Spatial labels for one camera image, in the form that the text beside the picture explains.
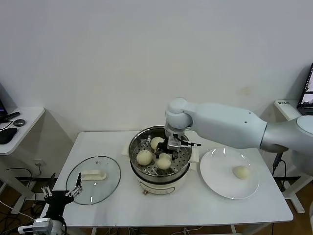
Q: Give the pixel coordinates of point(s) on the white side desk with mouse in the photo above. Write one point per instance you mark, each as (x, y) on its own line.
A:
(27, 127)

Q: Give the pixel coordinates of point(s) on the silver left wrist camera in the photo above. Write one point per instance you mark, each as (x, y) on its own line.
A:
(41, 224)

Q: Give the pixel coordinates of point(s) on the stainless steel steamer basket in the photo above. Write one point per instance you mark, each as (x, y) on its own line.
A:
(159, 179)

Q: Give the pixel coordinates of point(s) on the black bar remote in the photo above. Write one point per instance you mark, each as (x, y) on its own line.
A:
(12, 115)

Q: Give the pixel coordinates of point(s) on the cream electric cooking pot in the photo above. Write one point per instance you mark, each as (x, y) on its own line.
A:
(159, 188)

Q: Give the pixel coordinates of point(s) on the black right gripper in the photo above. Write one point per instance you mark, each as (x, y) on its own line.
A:
(163, 146)

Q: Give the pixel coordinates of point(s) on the white wall outlet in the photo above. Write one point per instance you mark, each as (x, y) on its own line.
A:
(38, 162)

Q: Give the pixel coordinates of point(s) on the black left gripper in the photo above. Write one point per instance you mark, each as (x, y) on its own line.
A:
(58, 198)

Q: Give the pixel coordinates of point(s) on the white printed desk label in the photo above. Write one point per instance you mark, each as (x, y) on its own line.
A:
(283, 103)

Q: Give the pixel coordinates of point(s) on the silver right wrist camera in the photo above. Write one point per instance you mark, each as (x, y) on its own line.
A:
(174, 145)

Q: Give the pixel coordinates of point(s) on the black monitor with purple glow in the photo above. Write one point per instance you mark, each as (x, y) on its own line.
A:
(2, 98)

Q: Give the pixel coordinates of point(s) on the black computer mouse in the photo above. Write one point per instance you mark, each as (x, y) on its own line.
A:
(7, 135)

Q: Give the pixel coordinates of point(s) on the white round plate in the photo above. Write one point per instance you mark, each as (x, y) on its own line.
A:
(220, 181)

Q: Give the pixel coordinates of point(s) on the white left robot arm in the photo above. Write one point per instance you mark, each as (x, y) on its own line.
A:
(58, 227)

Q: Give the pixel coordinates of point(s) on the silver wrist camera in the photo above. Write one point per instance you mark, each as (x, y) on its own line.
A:
(41, 224)
(174, 145)

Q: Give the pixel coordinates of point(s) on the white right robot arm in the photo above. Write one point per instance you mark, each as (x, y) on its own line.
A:
(220, 122)

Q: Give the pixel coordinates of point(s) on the white steamed baozi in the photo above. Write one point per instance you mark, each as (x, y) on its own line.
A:
(154, 142)
(163, 162)
(144, 157)
(241, 172)

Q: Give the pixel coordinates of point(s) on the open black laptop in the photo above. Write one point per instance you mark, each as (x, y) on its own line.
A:
(306, 93)

